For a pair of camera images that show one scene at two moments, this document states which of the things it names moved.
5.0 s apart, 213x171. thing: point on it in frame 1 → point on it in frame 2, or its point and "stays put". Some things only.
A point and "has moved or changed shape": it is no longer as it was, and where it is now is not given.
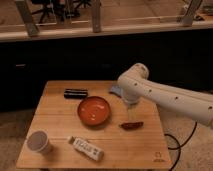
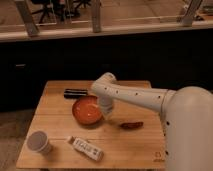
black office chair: (61, 8) stays put
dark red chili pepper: (132, 125) stays put
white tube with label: (86, 148) stays put
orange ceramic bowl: (93, 110) has moved or changed shape
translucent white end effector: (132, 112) → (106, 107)
